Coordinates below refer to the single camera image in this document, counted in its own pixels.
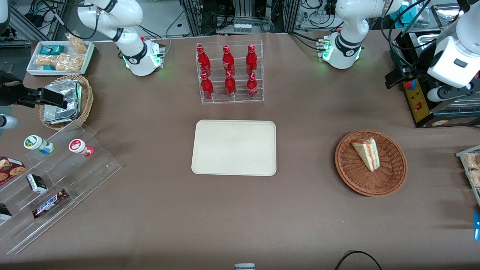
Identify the beige plastic tray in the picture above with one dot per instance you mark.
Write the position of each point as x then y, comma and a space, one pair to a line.
232, 148

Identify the blue plastic object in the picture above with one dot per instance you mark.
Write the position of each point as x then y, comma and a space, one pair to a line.
477, 225

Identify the round brown wicker basket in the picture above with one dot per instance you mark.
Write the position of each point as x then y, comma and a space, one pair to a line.
390, 176

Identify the triangle sandwich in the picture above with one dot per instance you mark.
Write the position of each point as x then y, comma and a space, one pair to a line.
367, 153

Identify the clear bag of peanut bars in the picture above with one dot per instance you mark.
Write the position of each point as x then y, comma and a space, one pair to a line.
45, 60

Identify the silver foil package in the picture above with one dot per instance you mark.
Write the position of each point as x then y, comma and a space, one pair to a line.
56, 115
65, 92

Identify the large clear peanut snack bag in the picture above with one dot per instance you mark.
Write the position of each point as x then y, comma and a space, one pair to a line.
70, 62

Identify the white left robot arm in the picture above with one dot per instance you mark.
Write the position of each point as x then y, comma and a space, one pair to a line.
348, 22

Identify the red lid yogurt cup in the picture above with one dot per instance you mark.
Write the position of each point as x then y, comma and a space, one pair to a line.
78, 147

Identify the clear bag of puffed snack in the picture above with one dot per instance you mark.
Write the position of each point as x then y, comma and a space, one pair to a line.
473, 161
474, 178

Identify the deep tan wicker basket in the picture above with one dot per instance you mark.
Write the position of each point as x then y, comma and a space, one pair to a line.
87, 101

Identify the snickers chocolate bar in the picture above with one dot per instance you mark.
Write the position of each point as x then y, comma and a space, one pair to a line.
50, 203

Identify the clear acrylic stepped shelf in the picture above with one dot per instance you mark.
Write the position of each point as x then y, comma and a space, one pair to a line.
82, 176

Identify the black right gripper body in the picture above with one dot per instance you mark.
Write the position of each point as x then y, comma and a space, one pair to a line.
8, 94

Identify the black yellow warmer cabinet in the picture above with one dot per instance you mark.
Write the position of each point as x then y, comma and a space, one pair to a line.
422, 108

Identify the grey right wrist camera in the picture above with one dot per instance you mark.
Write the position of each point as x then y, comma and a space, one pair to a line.
7, 122

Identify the white rectangular snack tray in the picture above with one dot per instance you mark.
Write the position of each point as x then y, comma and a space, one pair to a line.
33, 67

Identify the green lid yogurt cup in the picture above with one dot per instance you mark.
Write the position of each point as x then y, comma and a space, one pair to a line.
35, 143

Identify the red cookie box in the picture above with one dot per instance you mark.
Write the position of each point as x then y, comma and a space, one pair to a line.
9, 168

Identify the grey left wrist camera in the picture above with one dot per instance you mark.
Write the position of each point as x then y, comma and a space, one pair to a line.
438, 94

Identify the red emergency stop button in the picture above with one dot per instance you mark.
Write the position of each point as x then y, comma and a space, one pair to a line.
410, 84

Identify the small grey device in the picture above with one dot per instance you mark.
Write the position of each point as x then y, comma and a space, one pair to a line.
244, 267

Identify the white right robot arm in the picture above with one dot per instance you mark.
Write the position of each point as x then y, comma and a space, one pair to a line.
127, 48

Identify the black snack packet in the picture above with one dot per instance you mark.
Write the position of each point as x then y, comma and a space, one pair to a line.
4, 213

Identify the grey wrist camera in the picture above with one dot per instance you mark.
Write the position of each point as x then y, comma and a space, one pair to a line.
7, 122
438, 94

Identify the teal snack box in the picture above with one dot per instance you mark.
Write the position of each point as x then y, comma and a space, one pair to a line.
51, 50

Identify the clear bag of crackers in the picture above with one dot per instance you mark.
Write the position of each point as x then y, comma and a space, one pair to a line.
78, 43

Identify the white multi socket strip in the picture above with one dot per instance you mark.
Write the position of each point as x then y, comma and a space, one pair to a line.
242, 27

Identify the small black white box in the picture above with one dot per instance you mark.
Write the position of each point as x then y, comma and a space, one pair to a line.
36, 183

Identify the clear acrylic bottle rack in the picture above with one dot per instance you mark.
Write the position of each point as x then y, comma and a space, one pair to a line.
240, 100

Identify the small teal snack packet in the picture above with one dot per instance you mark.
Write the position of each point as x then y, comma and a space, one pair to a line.
48, 68

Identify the red cola bottle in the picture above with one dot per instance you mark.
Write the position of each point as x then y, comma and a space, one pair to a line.
206, 88
230, 86
227, 60
203, 60
252, 87
251, 59

